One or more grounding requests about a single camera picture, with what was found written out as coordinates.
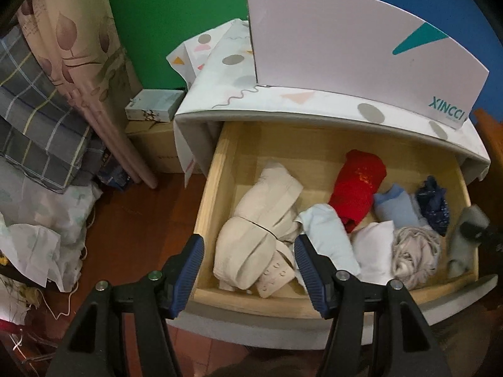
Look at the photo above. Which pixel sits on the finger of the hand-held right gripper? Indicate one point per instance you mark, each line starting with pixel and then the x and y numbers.
pixel 493 239

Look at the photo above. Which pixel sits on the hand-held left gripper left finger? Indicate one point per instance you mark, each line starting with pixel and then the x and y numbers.
pixel 190 271

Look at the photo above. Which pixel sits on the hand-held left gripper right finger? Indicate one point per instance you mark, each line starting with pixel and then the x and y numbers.
pixel 310 275

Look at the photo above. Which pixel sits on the pale grey-green underwear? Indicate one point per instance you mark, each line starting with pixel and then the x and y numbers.
pixel 461 251

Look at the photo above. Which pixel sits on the light blue floral underwear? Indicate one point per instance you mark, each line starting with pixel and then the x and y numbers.
pixel 330 235

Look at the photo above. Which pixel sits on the white underwear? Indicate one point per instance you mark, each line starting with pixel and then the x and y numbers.
pixel 373 251

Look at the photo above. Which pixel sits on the navy patterned underwear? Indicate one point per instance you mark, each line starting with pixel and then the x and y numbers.
pixel 432 204

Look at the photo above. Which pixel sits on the grey-beige lace underwear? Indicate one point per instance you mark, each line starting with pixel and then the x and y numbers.
pixel 416 251

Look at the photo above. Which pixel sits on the beige bra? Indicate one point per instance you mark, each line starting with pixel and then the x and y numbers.
pixel 251 220

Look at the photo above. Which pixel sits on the red underwear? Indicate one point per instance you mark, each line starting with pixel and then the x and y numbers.
pixel 355 188

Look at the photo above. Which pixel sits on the wooden drawer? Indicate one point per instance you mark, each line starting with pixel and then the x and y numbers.
pixel 314 165

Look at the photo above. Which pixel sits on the white cardboard box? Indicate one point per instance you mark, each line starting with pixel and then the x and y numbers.
pixel 334 39

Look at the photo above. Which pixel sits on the blue packet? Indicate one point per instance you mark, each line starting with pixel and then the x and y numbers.
pixel 116 176

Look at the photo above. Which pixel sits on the brown cardboard box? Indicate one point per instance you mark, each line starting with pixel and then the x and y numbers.
pixel 153 145

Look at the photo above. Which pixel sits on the crumpled white bag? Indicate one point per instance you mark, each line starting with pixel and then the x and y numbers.
pixel 35 247

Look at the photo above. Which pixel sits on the pale floral bedding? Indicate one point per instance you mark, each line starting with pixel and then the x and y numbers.
pixel 47 204

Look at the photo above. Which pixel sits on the small white carton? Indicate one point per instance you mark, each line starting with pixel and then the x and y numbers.
pixel 157 102

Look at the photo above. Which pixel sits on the white dresser with patterned cover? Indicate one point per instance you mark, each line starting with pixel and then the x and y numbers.
pixel 235 78

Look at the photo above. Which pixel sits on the grey plaid blanket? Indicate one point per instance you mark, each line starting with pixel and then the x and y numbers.
pixel 31 118

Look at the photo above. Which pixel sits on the beige floral fabric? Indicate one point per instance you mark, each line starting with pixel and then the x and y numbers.
pixel 78 47

